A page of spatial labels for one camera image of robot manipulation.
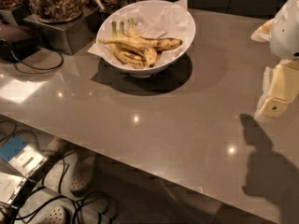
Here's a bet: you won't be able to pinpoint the white paper liner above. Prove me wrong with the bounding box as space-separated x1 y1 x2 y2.
87 0 190 69

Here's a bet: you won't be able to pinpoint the dark round appliance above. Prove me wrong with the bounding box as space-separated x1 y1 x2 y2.
0 20 40 62

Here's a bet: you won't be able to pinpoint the long top banana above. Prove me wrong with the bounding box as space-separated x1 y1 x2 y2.
99 19 183 51

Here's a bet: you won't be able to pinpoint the silver electronics box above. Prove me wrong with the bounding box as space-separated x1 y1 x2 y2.
0 136 47 206

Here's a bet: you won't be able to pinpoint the black floor cables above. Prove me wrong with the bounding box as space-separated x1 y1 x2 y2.
0 119 120 224

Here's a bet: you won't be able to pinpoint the glass jar of nuts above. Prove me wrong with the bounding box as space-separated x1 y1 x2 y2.
28 0 83 23

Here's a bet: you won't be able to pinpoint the white ceramic bowl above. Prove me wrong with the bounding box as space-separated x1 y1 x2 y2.
95 0 197 78

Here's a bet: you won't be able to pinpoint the short middle banana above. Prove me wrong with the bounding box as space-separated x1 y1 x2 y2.
144 48 157 67

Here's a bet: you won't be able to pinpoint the black appliance cable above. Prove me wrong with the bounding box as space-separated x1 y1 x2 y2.
0 38 64 72

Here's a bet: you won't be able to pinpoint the grey metal stand block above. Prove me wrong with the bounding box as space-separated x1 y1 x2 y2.
24 7 102 55

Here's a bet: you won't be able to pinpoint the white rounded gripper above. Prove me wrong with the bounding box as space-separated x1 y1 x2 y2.
251 0 299 121

